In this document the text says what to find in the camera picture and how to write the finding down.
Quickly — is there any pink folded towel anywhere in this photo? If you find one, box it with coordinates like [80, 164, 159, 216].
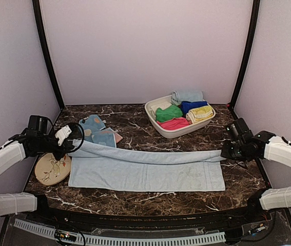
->
[157, 117, 189, 131]

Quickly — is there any rolled light blue towel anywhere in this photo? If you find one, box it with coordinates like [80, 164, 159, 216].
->
[171, 90, 203, 106]

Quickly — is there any green folded towel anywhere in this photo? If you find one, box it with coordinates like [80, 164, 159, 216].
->
[156, 105, 183, 122]

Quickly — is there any dark blue rolled towel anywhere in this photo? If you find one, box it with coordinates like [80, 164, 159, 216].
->
[180, 101, 208, 115]

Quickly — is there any yellow white rolled towel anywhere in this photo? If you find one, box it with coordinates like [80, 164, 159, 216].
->
[186, 105, 214, 124]

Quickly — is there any white slotted cable duct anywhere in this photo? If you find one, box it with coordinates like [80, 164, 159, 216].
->
[13, 219, 226, 245]

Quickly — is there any blue patterned cartoon towel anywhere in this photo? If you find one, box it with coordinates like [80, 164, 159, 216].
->
[79, 114, 123, 148]

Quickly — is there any cream folded towel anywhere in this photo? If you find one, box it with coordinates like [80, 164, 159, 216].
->
[150, 101, 172, 117]

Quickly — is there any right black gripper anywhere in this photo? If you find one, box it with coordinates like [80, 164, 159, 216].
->
[221, 139, 246, 161]

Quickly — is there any white plastic basin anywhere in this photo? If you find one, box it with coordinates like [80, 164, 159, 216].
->
[144, 95, 216, 139]

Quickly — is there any right black frame post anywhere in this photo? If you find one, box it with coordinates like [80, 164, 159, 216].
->
[229, 0, 261, 111]

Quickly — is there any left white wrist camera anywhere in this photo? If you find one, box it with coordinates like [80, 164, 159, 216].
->
[54, 125, 72, 146]

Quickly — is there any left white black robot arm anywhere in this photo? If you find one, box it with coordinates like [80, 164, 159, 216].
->
[0, 115, 83, 223]

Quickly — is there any black front rail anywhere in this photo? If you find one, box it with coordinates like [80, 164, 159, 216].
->
[28, 203, 278, 231]

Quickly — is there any left black frame post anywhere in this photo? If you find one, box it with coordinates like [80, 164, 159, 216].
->
[32, 0, 65, 110]

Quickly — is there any large light blue towel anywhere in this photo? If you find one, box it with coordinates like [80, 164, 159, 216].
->
[68, 141, 225, 192]

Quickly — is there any black frame post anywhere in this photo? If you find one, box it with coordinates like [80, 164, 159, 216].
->
[229, 0, 261, 111]
[32, 0, 65, 110]

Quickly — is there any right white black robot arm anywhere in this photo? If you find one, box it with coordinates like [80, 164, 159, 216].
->
[221, 131, 291, 222]

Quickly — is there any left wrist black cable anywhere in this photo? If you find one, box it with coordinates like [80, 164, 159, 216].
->
[65, 122, 86, 153]

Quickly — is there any round bird painted plate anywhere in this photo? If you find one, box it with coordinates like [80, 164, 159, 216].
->
[34, 153, 71, 186]

